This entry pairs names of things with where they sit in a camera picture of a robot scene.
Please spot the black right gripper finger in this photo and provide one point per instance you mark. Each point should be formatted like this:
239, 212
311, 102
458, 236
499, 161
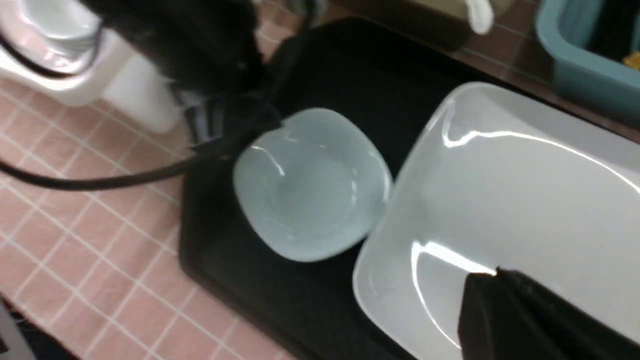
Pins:
510, 316

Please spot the large white square plate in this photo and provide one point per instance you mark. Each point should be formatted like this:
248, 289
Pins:
499, 180

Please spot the small grey-white bowl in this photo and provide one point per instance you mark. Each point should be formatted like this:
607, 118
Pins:
313, 188

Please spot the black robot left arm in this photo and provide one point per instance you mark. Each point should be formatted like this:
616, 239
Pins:
207, 56

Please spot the blue chopstick bin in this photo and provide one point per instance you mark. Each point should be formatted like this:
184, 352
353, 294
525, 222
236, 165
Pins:
565, 29

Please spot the olive green spoon bin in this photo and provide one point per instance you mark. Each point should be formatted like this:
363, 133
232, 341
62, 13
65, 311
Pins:
441, 24

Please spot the white spoon with red label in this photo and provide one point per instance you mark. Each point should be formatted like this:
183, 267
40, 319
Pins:
480, 16

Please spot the pink checkered tablecloth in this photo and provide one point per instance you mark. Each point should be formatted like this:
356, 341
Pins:
173, 271

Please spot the large white plastic tub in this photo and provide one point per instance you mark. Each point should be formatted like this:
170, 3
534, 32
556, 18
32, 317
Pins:
119, 76

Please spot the stack of small white bowls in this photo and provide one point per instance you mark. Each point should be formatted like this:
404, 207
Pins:
68, 28

